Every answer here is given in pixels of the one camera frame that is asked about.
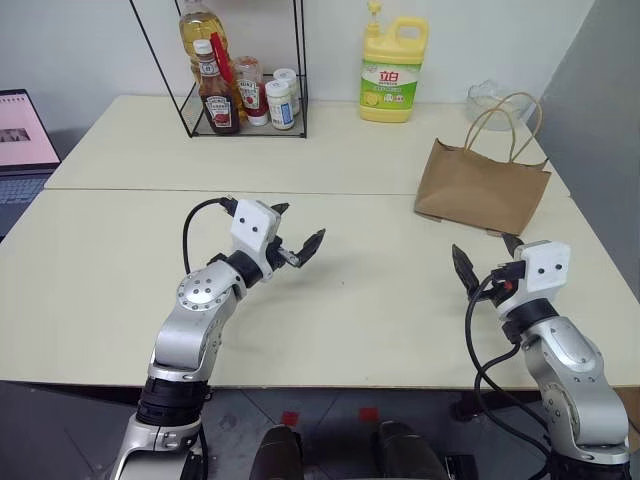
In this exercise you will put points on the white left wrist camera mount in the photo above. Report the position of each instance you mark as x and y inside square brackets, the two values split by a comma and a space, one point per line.
[252, 220]

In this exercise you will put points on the brown paper bag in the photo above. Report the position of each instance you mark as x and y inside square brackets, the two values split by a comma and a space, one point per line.
[475, 190]

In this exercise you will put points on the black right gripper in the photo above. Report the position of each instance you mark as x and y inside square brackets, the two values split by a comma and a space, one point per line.
[497, 297]

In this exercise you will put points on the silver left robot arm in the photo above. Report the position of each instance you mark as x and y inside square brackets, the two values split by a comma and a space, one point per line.
[185, 340]

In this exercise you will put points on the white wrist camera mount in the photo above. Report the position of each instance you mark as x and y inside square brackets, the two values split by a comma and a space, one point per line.
[252, 220]
[545, 265]

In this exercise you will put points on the white spice jar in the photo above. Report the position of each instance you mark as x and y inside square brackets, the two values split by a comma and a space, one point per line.
[280, 107]
[286, 74]

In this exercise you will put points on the dark rounded shape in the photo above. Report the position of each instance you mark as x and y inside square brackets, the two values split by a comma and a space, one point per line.
[405, 455]
[280, 455]

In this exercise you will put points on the clear glass bowl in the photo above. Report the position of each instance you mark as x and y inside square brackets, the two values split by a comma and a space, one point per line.
[480, 97]

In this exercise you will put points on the yellow detergent bottle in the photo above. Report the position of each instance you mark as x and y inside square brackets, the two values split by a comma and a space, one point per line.
[390, 100]

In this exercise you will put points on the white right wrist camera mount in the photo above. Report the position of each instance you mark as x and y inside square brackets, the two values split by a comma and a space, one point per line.
[545, 265]

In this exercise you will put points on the red floor marker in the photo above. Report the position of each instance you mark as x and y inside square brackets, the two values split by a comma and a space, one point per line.
[290, 418]

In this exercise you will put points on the cooking oil bottle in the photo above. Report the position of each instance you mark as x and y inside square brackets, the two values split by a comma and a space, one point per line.
[200, 27]

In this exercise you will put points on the red plastic utensil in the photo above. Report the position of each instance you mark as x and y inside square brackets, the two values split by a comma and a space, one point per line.
[222, 60]

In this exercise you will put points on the brown cardboard piece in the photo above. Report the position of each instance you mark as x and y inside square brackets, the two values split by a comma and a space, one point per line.
[631, 402]

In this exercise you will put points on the open laptop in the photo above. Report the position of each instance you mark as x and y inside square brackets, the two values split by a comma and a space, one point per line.
[25, 130]

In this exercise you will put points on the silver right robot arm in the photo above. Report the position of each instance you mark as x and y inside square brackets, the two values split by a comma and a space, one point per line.
[575, 365]

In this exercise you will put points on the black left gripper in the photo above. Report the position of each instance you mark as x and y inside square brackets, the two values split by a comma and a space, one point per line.
[282, 256]

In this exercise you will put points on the dark ketchup bottle white cap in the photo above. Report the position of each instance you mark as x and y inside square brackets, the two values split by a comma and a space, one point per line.
[220, 110]

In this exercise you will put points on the red squeeze ketchup bottle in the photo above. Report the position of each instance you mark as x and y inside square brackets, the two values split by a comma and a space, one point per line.
[250, 95]

